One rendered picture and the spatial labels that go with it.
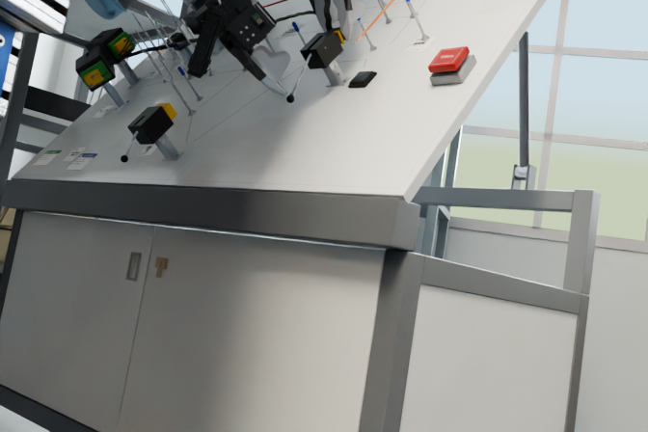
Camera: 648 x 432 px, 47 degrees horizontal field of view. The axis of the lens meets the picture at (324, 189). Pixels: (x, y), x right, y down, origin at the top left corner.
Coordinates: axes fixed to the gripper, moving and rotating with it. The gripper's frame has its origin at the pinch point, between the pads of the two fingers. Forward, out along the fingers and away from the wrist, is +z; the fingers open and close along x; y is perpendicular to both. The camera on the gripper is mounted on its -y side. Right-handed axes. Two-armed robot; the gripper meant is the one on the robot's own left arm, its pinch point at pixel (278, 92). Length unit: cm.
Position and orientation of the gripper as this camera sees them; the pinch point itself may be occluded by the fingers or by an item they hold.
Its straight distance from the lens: 128.5
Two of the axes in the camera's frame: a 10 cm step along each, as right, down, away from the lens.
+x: 0.4, -3.4, 9.4
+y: 7.5, -6.1, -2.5
